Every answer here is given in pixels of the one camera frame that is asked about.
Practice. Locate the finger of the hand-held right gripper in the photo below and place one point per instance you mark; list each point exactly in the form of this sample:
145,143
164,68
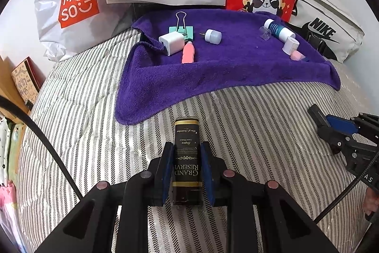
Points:
340,124
331,139

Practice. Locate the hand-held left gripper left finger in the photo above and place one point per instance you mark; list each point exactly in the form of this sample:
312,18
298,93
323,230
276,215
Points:
167,173

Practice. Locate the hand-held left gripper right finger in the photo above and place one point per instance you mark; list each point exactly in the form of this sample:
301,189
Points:
207,173

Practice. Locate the black and gold box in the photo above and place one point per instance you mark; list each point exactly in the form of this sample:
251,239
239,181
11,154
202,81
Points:
187,152

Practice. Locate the pink and blue eraser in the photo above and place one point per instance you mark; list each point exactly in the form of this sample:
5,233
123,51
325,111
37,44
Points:
297,56

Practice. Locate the pink tube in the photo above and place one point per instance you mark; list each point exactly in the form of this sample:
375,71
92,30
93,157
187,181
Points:
188,53

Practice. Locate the white charger cube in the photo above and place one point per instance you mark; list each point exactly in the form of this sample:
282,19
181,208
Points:
171,44

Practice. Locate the small white plug night light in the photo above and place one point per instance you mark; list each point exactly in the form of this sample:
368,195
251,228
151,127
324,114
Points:
213,36

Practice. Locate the person's right hand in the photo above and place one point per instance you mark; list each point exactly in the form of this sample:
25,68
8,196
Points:
372,202

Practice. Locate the striped bedsheet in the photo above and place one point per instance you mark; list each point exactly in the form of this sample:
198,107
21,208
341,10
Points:
266,128

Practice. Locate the purple towel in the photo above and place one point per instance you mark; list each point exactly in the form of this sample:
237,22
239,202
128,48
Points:
237,75

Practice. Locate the white and blue bottle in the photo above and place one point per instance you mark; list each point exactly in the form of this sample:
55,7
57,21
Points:
282,32

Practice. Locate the white canvas bag black logo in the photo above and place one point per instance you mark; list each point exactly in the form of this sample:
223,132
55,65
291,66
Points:
334,7

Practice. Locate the clear plastic cap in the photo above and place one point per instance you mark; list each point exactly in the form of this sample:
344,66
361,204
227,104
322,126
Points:
264,33

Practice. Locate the green binder clip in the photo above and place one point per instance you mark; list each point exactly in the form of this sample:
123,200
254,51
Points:
188,31

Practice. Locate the white and pink printed cloth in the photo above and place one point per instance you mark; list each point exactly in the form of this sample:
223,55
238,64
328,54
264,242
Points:
9,182

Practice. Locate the wooden furniture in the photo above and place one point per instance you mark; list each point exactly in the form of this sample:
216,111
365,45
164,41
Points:
9,87

